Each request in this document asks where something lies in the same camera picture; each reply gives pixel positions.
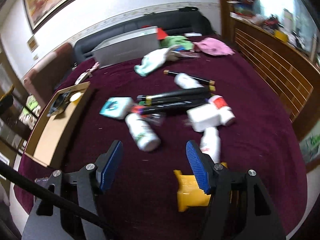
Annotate maroon upholstered chair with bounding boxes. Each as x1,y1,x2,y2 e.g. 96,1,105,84
22,43,75,108

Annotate green cloth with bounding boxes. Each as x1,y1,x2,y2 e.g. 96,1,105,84
160,35,194,50

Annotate black marker orange caps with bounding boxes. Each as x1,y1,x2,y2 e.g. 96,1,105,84
163,69,215,86

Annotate white red-label pill bottle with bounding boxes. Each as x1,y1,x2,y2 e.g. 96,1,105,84
208,95,235,126

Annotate black marker green cap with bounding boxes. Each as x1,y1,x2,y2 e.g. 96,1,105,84
138,94,211,106

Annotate teal cartoon tissue pack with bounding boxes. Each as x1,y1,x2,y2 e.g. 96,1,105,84
99,97,134,120

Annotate small framed wall plaque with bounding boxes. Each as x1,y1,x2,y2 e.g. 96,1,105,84
27,35,39,53

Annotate small white red-label bottle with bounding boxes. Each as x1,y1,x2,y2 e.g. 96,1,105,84
200,127,221,163

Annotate wooden brick-pattern counter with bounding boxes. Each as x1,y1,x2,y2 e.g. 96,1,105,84
220,0,319,141

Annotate white green-label bottle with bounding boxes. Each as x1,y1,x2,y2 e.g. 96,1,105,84
174,73,203,89

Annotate white teal-cuff glove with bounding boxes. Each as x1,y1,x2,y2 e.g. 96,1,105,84
134,46,182,77

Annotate black snack bag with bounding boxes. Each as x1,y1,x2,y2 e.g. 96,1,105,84
47,90,71,117

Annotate black cable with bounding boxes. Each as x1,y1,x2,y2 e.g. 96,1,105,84
0,160,106,230

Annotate clear packet red ring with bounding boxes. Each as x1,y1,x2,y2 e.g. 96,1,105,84
142,112,166,127

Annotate yellow lidded cup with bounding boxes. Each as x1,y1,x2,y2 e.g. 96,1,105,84
69,92,83,103

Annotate black marker purple cap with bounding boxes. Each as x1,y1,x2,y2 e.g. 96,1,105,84
130,99,207,115

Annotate pink floral cloth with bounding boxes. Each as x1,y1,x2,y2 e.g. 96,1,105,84
194,37,235,56

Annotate gold foil snack packet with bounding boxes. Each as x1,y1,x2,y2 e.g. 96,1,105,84
173,161,228,212

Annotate white tube bottle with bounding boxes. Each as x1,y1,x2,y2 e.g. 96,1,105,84
125,113,161,152

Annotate brown cardboard tray box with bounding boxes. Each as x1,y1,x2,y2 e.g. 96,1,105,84
24,82,93,169

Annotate black marker yellow cap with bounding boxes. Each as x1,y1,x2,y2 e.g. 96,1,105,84
137,85,216,101

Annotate grey shoe box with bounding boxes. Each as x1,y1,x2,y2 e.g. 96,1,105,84
92,26,159,68

